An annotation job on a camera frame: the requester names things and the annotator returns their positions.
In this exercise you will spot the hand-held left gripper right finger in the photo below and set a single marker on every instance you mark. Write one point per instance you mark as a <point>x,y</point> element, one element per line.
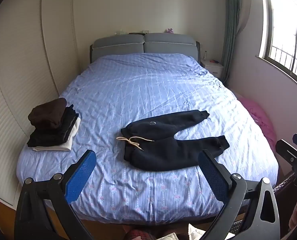
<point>213,177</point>

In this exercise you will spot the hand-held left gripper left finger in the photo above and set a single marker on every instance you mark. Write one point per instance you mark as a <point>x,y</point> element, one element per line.
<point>81,177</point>

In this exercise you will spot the pink blanket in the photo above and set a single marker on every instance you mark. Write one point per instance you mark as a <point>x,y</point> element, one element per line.
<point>261,120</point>

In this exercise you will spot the white folded garment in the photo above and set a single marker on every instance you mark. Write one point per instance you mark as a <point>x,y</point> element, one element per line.
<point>71,136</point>

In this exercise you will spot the black folded garment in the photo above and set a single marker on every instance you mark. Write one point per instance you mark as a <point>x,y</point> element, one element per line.
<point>51,136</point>

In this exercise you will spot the brown folded garment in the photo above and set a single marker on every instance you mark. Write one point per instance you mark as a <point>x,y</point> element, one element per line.
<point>48,115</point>

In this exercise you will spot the red plaid cloth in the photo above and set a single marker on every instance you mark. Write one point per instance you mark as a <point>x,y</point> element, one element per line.
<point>141,235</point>

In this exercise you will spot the barred window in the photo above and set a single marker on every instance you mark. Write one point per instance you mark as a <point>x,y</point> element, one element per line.
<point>283,42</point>

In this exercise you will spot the blue striped bedsheet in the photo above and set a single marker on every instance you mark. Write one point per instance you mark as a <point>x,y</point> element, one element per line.
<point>138,87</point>

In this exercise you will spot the white nightstand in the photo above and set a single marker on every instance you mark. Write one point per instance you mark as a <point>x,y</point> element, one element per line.
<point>213,68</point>

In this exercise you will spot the small clear bottle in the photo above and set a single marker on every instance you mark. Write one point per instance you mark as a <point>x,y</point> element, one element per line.
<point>205,55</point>

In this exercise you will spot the white sliding wardrobe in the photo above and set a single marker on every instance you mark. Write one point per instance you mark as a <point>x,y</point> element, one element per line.
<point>13,67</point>

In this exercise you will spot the green curtain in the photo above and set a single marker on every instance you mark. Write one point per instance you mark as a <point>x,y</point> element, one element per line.
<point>231,30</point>

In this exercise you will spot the grey upholstered headboard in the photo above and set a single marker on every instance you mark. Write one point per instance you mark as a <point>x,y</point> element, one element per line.
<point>118,46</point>

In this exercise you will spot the purple plush toy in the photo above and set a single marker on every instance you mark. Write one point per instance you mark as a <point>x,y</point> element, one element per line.
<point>170,30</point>

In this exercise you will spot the dark bed frame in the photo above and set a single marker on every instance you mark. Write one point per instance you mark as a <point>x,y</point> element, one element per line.
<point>282,183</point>

